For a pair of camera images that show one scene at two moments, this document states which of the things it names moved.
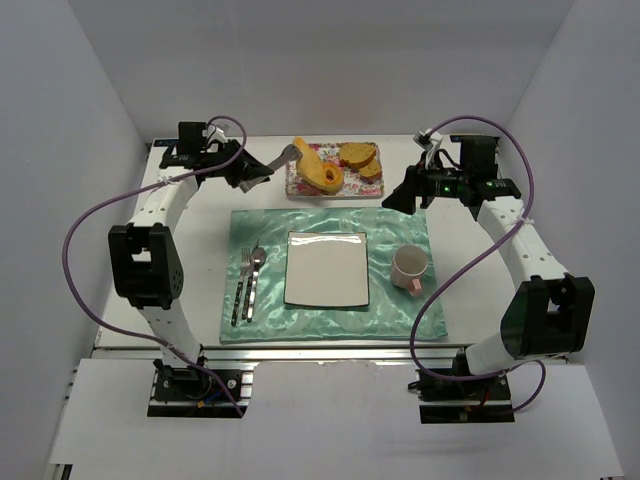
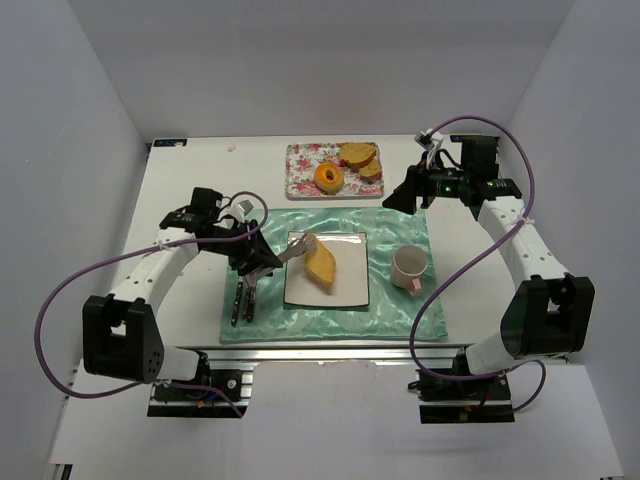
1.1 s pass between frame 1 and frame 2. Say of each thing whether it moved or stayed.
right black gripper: stayed
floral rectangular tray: stayed
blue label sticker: stayed
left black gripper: moved
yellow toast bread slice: moved
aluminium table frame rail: stayed
